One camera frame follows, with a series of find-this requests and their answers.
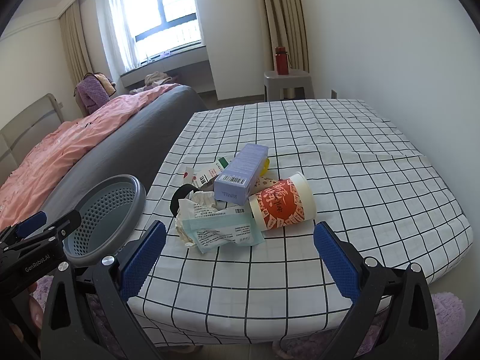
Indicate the green white medicine box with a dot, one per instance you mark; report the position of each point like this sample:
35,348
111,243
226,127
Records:
206,175

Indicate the beige curtain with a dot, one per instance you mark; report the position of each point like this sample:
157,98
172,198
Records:
282,25
74,42

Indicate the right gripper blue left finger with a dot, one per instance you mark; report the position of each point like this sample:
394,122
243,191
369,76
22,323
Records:
140,257

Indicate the white sheer curtain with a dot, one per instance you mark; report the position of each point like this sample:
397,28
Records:
121,38

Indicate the red white paper cup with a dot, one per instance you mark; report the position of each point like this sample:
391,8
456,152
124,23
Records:
288,202

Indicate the grey headboard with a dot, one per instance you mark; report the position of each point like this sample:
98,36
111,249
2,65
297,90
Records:
26,130

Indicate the beige cloth on sill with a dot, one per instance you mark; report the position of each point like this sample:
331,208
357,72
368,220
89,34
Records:
157,79

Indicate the grey plastic stool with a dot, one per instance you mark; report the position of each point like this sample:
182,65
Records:
297,80

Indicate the red white snack packet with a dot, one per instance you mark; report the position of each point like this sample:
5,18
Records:
262,183

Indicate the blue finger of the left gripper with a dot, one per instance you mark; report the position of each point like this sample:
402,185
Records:
31,224
63,221

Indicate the red water bottle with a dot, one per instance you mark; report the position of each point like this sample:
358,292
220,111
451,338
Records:
282,61

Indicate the purple knitted bag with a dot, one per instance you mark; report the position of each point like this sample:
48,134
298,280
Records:
90,94

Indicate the beige right curtain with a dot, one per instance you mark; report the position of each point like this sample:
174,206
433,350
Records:
282,25

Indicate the tan bag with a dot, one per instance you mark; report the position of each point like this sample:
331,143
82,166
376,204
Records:
108,85

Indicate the beige left curtain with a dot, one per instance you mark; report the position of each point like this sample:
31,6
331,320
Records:
74,42

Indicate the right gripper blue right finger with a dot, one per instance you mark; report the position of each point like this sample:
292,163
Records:
341,260

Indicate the grey perforated trash basket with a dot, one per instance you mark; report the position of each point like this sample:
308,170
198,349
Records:
109,213

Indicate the grey bed mattress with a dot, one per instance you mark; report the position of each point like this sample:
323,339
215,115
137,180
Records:
137,148

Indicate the lavender cardboard box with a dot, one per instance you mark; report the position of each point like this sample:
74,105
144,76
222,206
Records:
235,183

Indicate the teal white wipes packet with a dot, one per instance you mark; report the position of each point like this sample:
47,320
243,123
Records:
234,225

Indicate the yellow plastic lid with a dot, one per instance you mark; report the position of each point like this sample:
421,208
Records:
265,167

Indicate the white paper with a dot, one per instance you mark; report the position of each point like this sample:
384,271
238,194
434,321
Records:
198,205

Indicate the pink duvet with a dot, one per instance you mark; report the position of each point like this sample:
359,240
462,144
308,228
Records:
28,187

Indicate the left hand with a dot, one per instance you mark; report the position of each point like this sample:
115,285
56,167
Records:
30,316

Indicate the window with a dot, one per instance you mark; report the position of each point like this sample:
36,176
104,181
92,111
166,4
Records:
160,27

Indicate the white red sachet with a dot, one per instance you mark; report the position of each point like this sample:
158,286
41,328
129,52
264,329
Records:
192,177

